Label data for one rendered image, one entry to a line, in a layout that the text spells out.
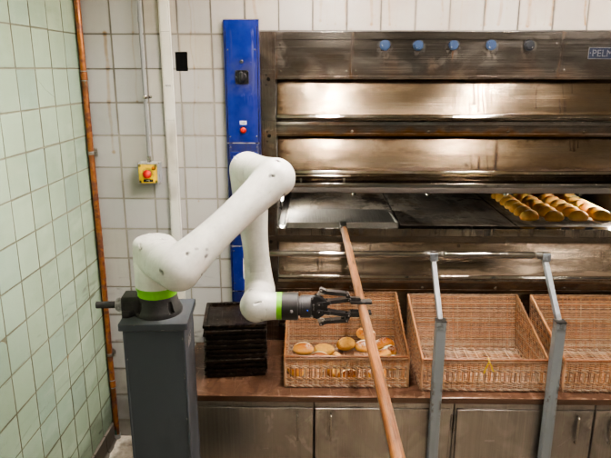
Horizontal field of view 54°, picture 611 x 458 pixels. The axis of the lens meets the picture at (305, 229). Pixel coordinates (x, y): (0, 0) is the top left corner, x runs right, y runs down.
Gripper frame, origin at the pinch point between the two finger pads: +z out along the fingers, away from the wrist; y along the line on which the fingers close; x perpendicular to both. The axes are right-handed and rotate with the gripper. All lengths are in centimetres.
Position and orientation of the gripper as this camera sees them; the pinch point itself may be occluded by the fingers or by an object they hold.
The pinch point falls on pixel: (361, 306)
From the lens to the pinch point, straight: 200.4
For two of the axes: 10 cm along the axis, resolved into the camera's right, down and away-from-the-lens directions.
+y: -0.1, 9.7, 2.6
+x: -0.1, 2.6, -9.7
